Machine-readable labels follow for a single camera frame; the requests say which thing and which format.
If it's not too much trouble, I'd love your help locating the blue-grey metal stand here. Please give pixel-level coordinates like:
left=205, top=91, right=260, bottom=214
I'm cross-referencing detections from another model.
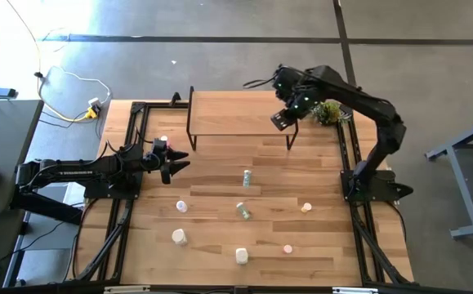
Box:
left=424, top=113, right=473, bottom=240

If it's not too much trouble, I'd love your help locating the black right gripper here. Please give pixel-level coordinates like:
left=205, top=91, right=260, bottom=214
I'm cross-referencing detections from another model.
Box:
left=271, top=65, right=321, bottom=132

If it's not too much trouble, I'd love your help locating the silver frame bracket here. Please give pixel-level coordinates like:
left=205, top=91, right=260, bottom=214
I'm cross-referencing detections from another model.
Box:
left=104, top=285, right=151, bottom=294
left=332, top=287, right=380, bottom=294

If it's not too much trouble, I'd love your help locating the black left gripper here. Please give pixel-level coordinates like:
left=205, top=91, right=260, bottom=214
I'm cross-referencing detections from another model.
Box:
left=142, top=139, right=191, bottom=176

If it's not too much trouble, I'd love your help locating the yellow cable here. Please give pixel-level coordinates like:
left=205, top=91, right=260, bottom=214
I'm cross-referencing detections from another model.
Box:
left=5, top=0, right=98, bottom=123

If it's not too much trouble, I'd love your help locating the white cable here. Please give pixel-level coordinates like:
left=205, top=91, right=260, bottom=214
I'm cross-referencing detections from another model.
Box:
left=38, top=65, right=113, bottom=108

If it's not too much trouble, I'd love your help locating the large white medicine bottle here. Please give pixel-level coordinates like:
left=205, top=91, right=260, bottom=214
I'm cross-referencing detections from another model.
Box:
left=171, top=228, right=189, bottom=247

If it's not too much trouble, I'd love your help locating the green potted plant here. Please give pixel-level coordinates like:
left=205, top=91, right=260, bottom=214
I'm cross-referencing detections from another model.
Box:
left=310, top=100, right=350, bottom=127

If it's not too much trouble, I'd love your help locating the wooden shelf black metal frame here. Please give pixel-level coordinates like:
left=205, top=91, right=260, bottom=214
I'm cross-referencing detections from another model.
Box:
left=185, top=85, right=301, bottom=152

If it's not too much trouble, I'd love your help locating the grey desk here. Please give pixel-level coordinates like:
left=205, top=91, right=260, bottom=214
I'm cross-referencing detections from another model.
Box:
left=0, top=99, right=45, bottom=217

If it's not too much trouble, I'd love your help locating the black slanted bar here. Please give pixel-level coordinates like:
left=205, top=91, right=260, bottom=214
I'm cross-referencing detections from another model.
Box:
left=10, top=190, right=85, bottom=226

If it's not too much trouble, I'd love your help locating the white and yellow power strip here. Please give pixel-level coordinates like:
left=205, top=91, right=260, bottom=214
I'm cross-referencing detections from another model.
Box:
left=87, top=96, right=103, bottom=120

